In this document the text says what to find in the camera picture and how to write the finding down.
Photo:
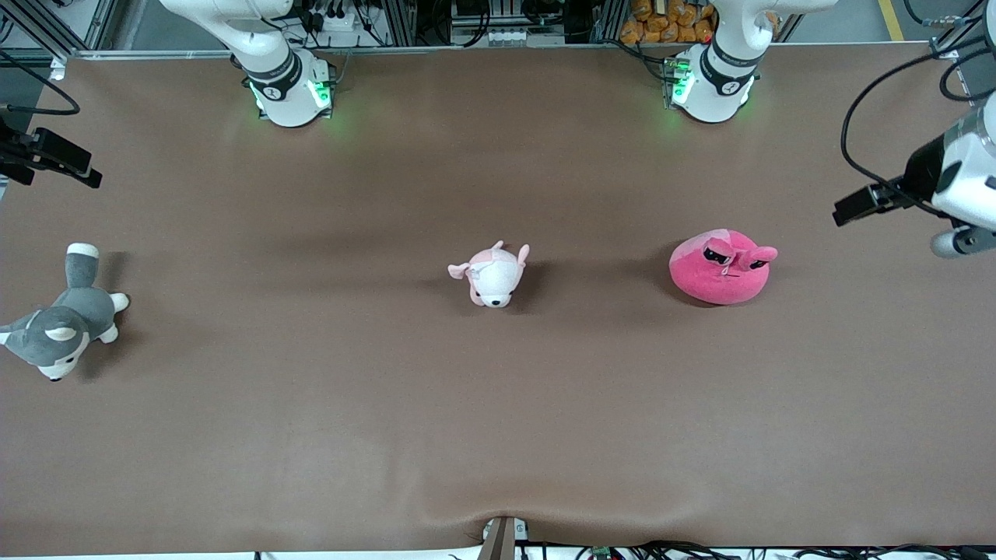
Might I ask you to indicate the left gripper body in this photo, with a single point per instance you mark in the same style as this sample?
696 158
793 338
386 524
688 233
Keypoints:
921 169

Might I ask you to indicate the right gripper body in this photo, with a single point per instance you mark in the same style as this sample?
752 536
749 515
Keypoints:
22 149

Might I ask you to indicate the round hot pink plush toy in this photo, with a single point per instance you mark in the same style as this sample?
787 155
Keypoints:
716 280

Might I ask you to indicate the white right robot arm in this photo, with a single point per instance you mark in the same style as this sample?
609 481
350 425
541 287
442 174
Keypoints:
272 54

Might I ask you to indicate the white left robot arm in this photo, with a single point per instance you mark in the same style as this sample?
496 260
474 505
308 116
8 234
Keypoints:
720 70

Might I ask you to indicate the grey white husky plush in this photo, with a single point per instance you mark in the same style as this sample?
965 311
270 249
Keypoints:
66 327

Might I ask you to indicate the orange snack bags pile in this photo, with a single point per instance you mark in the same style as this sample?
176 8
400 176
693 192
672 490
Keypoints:
665 23

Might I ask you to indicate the white power strip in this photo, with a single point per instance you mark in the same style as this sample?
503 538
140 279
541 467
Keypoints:
336 21

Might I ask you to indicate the small pale pink plush dog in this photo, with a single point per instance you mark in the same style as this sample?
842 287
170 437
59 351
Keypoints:
496 276

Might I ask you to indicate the white connector block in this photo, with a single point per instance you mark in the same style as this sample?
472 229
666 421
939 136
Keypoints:
513 36

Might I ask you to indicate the brown table cover cloth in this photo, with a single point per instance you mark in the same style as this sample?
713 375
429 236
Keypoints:
498 404

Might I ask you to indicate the metal table edge clamp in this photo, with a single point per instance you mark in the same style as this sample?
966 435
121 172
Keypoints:
502 538

